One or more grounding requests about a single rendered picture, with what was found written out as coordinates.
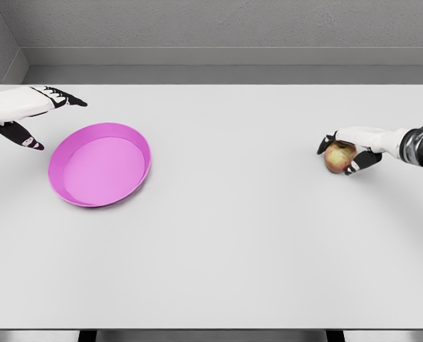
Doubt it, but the red-green apple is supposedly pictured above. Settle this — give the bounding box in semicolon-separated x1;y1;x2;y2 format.
324;140;358;175

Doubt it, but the pink round plate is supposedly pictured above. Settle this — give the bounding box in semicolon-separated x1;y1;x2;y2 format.
48;122;152;208

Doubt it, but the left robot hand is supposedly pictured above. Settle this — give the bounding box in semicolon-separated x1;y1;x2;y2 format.
0;85;88;152

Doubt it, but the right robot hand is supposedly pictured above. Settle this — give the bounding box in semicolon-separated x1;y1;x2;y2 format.
316;127;389;176

